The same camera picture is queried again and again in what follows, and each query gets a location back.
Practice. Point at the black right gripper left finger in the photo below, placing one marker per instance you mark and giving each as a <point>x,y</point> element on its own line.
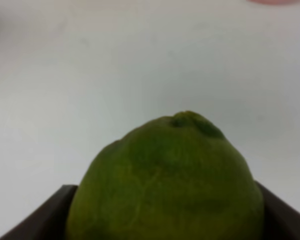
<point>48,221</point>

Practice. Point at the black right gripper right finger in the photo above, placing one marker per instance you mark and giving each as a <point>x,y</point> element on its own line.
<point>281,221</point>

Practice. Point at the green mango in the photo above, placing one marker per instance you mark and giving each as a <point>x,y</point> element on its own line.
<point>173,178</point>

